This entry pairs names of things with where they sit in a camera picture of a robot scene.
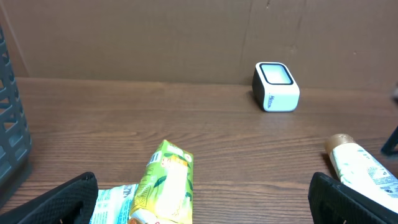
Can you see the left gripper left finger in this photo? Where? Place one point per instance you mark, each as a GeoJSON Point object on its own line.
{"type": "Point", "coordinates": [72, 202]}

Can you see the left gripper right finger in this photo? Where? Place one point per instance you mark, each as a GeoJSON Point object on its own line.
{"type": "Point", "coordinates": [331, 202]}

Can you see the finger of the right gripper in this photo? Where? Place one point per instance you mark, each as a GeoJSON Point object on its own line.
{"type": "Point", "coordinates": [389, 148]}

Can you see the white tube gold cap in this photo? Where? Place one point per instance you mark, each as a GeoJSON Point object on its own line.
{"type": "Point", "coordinates": [359, 170]}

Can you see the teal wet wipes pack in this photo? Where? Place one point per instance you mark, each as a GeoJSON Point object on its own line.
{"type": "Point", "coordinates": [113, 205]}

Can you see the green yellow snack pouch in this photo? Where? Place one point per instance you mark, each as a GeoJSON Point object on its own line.
{"type": "Point", "coordinates": [165, 192]}

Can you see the white barcode scanner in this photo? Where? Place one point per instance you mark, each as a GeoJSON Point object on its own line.
{"type": "Point", "coordinates": [274, 87]}

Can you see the grey plastic mesh basket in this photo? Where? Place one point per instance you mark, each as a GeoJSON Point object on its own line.
{"type": "Point", "coordinates": [16, 141]}

